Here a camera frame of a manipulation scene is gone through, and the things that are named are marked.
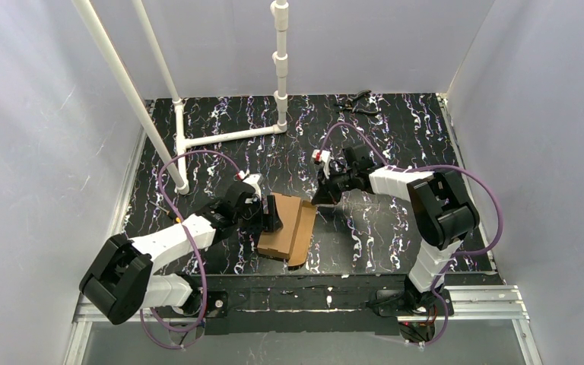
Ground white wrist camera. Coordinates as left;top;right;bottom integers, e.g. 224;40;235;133
237;171;262;198
311;149;332;179

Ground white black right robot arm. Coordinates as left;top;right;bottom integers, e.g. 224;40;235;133
311;145;480;300

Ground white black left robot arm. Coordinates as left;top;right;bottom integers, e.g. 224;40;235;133
78;181;284;325

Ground brown cardboard paper box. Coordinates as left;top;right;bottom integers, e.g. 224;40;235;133
257;192;317;268

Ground aluminium rail frame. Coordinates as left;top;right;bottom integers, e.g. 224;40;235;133
62;125;531;365

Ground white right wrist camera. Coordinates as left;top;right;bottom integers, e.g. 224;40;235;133
311;149;332;179

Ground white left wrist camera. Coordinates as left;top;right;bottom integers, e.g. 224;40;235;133
237;171;262;198

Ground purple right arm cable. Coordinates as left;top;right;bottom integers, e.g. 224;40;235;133
319;122;505;348

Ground white PVC pipe frame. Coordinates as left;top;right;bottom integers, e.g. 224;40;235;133
71;0;291;196

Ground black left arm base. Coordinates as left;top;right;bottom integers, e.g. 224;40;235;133
172;288;229;319

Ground black pliers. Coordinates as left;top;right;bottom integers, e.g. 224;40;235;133
334;90;380;116

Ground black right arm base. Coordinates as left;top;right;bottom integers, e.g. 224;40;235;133
364;281;455;344

